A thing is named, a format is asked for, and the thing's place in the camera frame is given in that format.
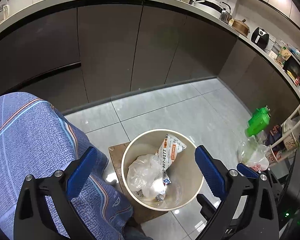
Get metal kettle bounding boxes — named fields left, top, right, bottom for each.
left=219, top=2, right=232, bottom=23

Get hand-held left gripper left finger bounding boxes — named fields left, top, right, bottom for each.
left=14, top=146, right=98, bottom=240

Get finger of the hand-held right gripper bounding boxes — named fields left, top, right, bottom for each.
left=237, top=163, right=260, bottom=179
left=196, top=194, right=222, bottom=222

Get blue checked tablecloth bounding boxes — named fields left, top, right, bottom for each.
left=0, top=92, right=134, bottom=240

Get dark snack bag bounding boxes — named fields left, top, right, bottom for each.
left=266, top=124, right=283, bottom=145

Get cream storage rack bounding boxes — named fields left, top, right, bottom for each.
left=270, top=100, right=300, bottom=155

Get cream round trash bin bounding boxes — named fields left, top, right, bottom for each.
left=121, top=129, right=204, bottom=211

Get brown floor board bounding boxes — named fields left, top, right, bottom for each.
left=109, top=141, right=169, bottom=224

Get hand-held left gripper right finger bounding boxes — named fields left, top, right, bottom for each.
left=194, top=145, right=280, bottom=240

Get black air fryer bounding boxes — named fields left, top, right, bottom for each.
left=251, top=27, right=270, bottom=50

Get grey kitchen base cabinets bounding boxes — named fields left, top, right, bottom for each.
left=0, top=0, right=300, bottom=120

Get green plastic bottle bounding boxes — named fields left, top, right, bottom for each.
left=244, top=114, right=271, bottom=137
left=249, top=106, right=271, bottom=127

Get bamboo steamer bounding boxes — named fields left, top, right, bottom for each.
left=232, top=19, right=250, bottom=36

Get long white orange wrapper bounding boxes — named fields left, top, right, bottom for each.
left=155, top=134, right=188, bottom=174

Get clear plastic bag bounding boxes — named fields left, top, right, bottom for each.
left=127, top=154, right=169, bottom=202

